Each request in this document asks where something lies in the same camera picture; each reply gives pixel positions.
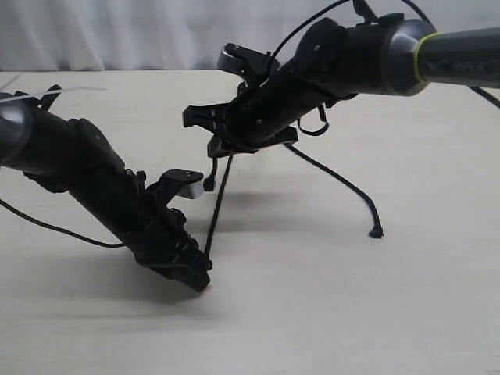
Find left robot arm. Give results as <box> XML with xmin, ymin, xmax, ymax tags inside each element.
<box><xmin>1</xmin><ymin>92</ymin><xmax>211</xmax><ymax>292</ymax></box>

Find white backdrop curtain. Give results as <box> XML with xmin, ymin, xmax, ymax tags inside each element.
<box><xmin>0</xmin><ymin>0</ymin><xmax>500</xmax><ymax>73</ymax></box>

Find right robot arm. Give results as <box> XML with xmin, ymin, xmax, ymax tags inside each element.
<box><xmin>183</xmin><ymin>14</ymin><xmax>499</xmax><ymax>158</ymax></box>

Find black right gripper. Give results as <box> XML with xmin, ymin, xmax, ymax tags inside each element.
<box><xmin>182</xmin><ymin>58</ymin><xmax>336</xmax><ymax>159</ymax></box>

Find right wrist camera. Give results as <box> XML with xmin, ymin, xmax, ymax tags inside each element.
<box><xmin>216</xmin><ymin>43</ymin><xmax>270</xmax><ymax>77</ymax></box>

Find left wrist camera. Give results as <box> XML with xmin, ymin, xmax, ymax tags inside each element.
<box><xmin>158</xmin><ymin>169</ymin><xmax>205</xmax><ymax>202</ymax></box>

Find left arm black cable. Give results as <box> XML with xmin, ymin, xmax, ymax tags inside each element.
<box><xmin>0</xmin><ymin>197</ymin><xmax>128</xmax><ymax>249</ymax></box>

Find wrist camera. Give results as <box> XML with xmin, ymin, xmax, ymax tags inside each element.
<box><xmin>216</xmin><ymin>43</ymin><xmax>270</xmax><ymax>77</ymax></box>
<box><xmin>158</xmin><ymin>169</ymin><xmax>205</xmax><ymax>202</ymax></box>

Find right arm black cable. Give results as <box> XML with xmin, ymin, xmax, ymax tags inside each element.
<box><xmin>271</xmin><ymin>0</ymin><xmax>500</xmax><ymax>138</ymax></box>

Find white zip tie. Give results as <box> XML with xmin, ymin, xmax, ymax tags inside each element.
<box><xmin>0</xmin><ymin>87</ymin><xmax>107</xmax><ymax>104</ymax></box>

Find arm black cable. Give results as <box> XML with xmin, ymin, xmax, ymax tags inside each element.
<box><xmin>0</xmin><ymin>197</ymin><xmax>128</xmax><ymax>249</ymax></box>
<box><xmin>271</xmin><ymin>0</ymin><xmax>500</xmax><ymax>138</ymax></box>

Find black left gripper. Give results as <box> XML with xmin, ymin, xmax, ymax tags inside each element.
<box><xmin>72</xmin><ymin>167</ymin><xmax>213</xmax><ymax>293</ymax></box>

